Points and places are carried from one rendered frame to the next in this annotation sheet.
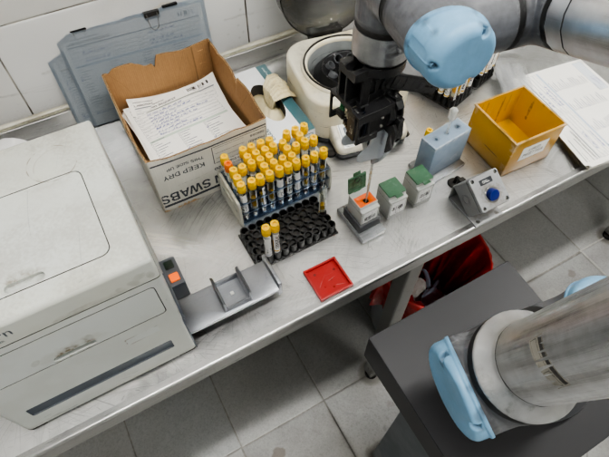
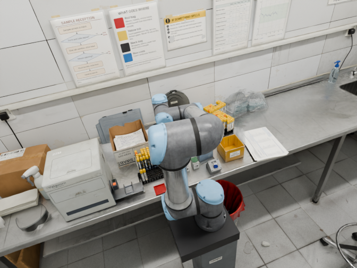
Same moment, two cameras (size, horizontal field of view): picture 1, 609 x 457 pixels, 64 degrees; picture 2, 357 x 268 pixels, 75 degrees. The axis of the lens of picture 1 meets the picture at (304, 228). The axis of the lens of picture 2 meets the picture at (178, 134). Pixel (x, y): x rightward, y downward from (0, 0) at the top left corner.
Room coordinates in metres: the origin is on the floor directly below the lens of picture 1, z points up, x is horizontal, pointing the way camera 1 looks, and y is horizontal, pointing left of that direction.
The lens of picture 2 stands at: (-0.41, -0.42, 1.96)
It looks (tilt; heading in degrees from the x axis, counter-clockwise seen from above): 37 degrees down; 15
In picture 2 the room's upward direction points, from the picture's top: 8 degrees counter-clockwise
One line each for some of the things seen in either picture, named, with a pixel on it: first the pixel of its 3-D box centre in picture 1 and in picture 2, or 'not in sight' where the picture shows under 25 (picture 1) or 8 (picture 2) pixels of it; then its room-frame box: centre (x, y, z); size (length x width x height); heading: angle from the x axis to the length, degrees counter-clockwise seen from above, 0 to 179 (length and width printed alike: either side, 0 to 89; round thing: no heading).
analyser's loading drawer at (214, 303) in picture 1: (219, 297); (125, 190); (0.37, 0.14, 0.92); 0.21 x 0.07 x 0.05; 119
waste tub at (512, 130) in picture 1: (511, 131); (230, 148); (0.76, -0.44, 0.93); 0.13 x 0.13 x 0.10; 27
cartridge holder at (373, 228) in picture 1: (361, 217); not in sight; (0.56, -0.11, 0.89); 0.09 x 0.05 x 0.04; 32
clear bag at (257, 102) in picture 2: not in sight; (256, 99); (1.36, -0.65, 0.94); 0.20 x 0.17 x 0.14; 101
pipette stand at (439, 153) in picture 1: (440, 150); (204, 153); (0.71, -0.28, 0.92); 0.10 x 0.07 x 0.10; 126
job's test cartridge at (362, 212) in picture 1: (362, 209); not in sight; (0.56, -0.11, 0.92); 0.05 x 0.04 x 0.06; 32
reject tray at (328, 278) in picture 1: (327, 278); (160, 189); (0.43, -0.04, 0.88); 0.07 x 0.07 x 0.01; 29
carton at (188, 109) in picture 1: (188, 121); (130, 142); (0.76, 0.25, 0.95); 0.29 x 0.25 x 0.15; 29
